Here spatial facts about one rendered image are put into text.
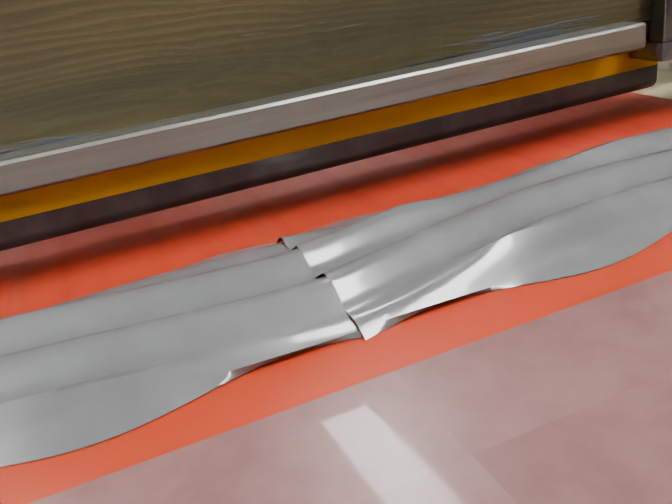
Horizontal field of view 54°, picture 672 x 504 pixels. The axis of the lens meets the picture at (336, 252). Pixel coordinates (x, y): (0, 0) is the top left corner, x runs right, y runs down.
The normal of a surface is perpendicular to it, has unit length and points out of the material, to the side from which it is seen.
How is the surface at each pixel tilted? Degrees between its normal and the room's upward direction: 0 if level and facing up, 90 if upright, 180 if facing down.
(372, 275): 25
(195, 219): 9
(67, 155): 81
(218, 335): 20
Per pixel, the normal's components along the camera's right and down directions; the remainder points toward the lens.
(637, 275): -0.14, -0.90
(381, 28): 0.37, 0.33
